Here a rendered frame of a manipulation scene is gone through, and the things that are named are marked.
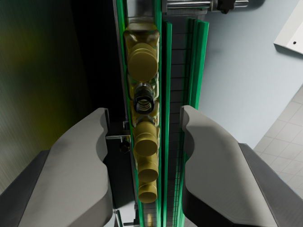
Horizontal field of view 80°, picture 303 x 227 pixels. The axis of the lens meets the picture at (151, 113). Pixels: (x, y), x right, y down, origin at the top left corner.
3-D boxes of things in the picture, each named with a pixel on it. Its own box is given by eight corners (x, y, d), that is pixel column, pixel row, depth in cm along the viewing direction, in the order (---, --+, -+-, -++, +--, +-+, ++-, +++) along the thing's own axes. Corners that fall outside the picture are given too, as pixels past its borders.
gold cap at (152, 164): (136, 149, 32) (136, 169, 28) (157, 148, 32) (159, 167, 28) (138, 163, 34) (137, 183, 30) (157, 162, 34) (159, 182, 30)
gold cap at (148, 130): (134, 121, 29) (133, 138, 25) (156, 121, 29) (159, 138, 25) (134, 138, 31) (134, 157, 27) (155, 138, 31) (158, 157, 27)
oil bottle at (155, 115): (132, 69, 49) (127, 109, 30) (153, 68, 49) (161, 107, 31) (134, 88, 52) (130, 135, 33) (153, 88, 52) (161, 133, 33)
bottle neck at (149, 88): (133, 83, 28) (131, 97, 24) (152, 82, 28) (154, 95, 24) (135, 100, 30) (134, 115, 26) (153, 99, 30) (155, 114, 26)
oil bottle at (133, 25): (129, 20, 43) (120, 32, 24) (153, 19, 43) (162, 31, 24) (130, 45, 45) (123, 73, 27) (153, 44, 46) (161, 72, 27)
